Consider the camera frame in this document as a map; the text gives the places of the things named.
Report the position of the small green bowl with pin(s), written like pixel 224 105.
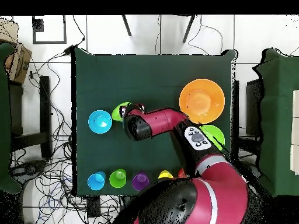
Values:
pixel 116 113

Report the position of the purple cup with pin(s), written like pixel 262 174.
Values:
pixel 140 182

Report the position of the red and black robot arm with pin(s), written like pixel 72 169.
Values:
pixel 222 186

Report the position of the dark green tablecloth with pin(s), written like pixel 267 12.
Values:
pixel 140 81

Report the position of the small cyan bowl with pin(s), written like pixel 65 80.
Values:
pixel 100 121

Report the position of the large orange bowl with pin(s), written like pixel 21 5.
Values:
pixel 202 98

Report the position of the yellow cup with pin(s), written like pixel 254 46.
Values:
pixel 165 175

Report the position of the green cup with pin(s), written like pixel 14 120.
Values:
pixel 117 179

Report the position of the red-orange cup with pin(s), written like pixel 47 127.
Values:
pixel 181 173

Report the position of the large green bowl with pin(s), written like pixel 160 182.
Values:
pixel 216 135

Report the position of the black stand leg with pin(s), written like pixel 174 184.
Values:
pixel 126 25
pixel 189 29

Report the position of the blue cup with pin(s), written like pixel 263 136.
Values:
pixel 95 182

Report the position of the black power adapter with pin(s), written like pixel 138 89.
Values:
pixel 68 49

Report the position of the black power strip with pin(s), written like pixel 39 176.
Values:
pixel 94 206

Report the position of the grey base with black knob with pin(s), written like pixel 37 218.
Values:
pixel 30 168

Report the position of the cardboard box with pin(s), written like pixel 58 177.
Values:
pixel 18 63

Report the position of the green-clothed side table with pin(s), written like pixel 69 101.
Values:
pixel 4 116
pixel 278 116

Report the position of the white boxes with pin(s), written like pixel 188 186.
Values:
pixel 295 130

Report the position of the black square floor frame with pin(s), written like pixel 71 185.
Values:
pixel 49 42

